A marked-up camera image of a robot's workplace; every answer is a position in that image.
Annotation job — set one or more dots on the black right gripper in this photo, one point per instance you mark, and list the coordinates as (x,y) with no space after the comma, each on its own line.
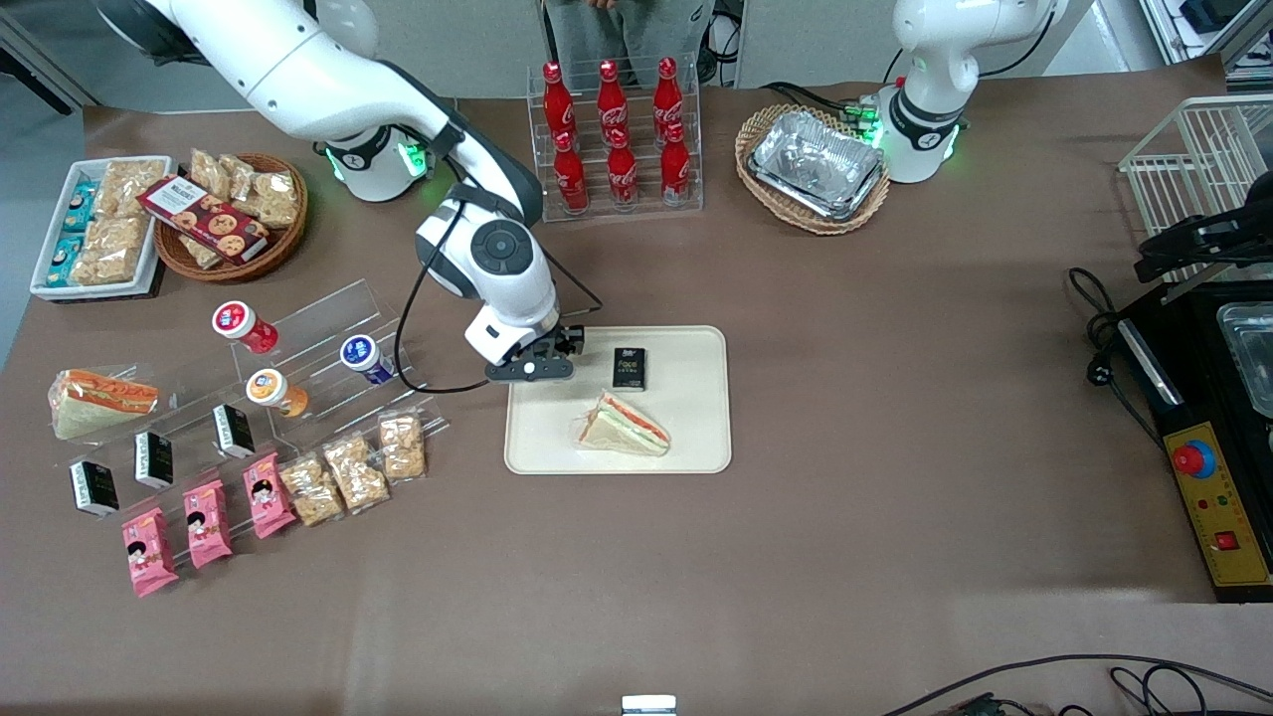
(563,343)

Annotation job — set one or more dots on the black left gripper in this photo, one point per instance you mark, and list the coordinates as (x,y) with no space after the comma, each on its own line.
(1254,214)

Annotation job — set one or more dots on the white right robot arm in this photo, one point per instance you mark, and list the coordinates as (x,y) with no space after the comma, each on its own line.
(328,80)

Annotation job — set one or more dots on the wrapped triangle sandwich on tray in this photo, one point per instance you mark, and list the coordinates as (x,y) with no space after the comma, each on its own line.
(622,428)

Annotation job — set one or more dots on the cream plastic serving tray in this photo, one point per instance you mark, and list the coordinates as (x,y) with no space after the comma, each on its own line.
(696,398)

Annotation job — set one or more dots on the blue cap gum bottle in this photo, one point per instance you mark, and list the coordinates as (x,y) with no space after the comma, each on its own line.
(366,359)

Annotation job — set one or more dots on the orange cap gum bottle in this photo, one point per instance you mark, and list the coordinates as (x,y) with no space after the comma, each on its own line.
(274,391)

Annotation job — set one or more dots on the red cap gum bottle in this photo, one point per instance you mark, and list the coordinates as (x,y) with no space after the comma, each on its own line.
(242,325)

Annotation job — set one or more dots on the white rectangular plastic tray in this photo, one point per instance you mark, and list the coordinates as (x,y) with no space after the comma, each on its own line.
(50,268)

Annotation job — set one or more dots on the black tissue pack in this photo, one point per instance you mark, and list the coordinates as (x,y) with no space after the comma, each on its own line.
(629,368)

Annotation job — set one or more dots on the metal pan in machine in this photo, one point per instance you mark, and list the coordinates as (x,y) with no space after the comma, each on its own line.
(1251,348)

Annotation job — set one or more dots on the clear acrylic bottle rack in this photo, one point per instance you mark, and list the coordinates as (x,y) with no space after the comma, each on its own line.
(617,214)

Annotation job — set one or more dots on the black sealing machine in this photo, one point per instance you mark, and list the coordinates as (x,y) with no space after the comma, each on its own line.
(1183,398)

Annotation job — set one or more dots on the red cola bottle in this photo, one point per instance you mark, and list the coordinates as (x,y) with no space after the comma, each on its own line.
(570,179)
(611,96)
(558,99)
(667,94)
(623,174)
(675,169)

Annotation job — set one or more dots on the clear nut crisp packet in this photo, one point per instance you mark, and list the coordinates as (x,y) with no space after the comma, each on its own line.
(311,489)
(403,447)
(355,473)

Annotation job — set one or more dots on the red emergency stop button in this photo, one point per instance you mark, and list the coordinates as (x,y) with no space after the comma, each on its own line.
(1193,458)

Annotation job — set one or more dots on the light wicker basket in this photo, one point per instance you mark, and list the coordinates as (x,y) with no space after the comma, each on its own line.
(761,199)

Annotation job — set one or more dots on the clear acrylic stepped display stand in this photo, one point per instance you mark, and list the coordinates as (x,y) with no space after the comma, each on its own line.
(338,408)

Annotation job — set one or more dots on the stacked aluminium foil containers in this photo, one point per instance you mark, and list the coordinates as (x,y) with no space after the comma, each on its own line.
(816,164)

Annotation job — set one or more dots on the brown wicker snack basket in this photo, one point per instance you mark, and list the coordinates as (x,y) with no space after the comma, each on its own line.
(283,249)

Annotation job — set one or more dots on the person in dark clothes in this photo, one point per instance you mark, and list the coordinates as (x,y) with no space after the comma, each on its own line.
(627,25)

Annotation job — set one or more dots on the clear bag of crisps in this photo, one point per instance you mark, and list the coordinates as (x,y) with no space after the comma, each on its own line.
(273,199)
(209,174)
(239,177)

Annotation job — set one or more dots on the pink snack packet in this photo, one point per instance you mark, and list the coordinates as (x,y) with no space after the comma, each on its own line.
(269,495)
(207,524)
(149,552)

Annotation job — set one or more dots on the small black white pack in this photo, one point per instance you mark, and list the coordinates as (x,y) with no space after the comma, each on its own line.
(94,487)
(154,458)
(234,431)

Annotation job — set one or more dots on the small white device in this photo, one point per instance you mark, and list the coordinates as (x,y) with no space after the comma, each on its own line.
(648,705)

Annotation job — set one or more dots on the red cookie box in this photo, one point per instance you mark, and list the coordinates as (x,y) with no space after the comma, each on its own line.
(204,219)

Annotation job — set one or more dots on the large nut crisp packet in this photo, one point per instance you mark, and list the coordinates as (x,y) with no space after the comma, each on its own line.
(129,186)
(109,249)

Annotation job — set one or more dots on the teal snack packet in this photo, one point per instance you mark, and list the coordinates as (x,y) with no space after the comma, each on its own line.
(82,206)
(65,254)

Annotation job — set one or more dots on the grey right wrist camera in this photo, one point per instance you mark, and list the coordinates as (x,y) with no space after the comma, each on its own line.
(532,370)

